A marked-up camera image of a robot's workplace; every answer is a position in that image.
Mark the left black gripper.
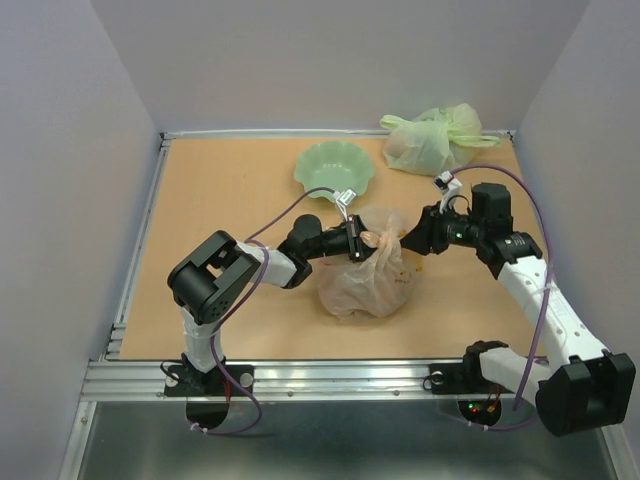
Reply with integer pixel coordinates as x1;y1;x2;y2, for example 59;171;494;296
304;214;395;262

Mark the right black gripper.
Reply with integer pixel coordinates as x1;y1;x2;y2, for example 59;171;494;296
396;199;485;255

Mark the banana print plastic bag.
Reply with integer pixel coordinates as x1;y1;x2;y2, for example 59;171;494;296
315;206;423;323

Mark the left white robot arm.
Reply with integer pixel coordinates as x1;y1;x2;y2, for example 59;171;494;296
167;214;374;394

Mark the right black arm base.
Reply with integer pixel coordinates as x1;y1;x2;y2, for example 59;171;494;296
422;341;528;432

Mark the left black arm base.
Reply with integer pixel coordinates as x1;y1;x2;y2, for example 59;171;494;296
160;361;246;435

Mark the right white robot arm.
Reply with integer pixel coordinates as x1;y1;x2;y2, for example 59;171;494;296
401;173;636;437

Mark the tied green plastic bag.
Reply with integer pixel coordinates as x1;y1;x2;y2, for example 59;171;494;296
380;103;502;176

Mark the light green fruit plate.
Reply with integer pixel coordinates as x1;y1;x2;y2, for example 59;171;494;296
293;141;375;203

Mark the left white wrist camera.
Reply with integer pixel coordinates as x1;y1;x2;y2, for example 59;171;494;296
333;188;357;221

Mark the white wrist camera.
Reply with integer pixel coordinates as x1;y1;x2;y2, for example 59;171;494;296
333;188;357;221
433;171;462;213

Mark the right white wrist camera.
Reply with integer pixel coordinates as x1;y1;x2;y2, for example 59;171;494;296
433;171;462;213

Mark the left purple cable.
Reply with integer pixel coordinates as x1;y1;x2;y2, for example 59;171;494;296
188;186;346;435

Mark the purple cable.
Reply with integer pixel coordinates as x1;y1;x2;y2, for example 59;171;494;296
188;186;346;435
449;165;554;432

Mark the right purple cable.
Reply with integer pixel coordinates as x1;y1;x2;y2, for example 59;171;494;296
449;165;554;432

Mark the aluminium front rail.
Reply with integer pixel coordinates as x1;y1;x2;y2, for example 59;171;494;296
82;357;616;401

